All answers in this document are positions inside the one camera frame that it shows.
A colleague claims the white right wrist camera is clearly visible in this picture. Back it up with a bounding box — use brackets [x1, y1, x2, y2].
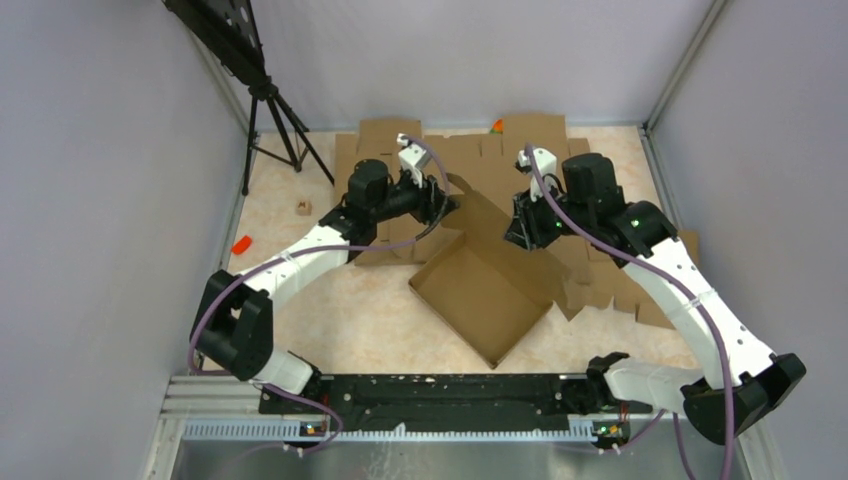
[515, 147, 561, 202]

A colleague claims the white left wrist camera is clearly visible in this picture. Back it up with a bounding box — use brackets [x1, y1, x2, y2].
[396, 133, 433, 189]

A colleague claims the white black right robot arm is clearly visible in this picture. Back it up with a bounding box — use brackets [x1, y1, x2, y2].
[505, 147, 807, 445]

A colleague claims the small orange block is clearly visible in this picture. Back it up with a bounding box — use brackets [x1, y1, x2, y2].
[231, 235, 253, 255]

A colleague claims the white slotted cable duct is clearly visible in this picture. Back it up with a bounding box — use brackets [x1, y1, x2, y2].
[182, 419, 624, 444]

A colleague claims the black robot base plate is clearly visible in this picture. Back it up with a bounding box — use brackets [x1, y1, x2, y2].
[302, 373, 652, 433]

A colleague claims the small wooden letter cube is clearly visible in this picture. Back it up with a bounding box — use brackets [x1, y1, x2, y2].
[295, 200, 313, 217]

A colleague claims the flat cardboard sheet pile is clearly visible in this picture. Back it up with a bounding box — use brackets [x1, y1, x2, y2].
[334, 113, 589, 266]

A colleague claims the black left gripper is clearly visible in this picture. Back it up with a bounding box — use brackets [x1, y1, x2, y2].
[371, 166, 460, 226]

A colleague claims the orange green toy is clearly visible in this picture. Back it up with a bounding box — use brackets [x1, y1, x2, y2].
[489, 118, 503, 134]

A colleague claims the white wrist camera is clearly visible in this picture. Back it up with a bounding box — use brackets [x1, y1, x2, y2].
[396, 133, 433, 189]
[515, 147, 561, 202]

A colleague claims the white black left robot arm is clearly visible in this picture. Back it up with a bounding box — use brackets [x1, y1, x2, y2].
[189, 159, 458, 414]

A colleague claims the black tripod music stand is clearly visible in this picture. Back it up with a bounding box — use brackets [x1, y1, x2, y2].
[164, 0, 335, 196]

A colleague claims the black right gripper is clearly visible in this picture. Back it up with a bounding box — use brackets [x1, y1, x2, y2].
[503, 180, 592, 252]

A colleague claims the brown cardboard box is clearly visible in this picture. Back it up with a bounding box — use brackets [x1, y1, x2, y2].
[408, 174, 581, 368]

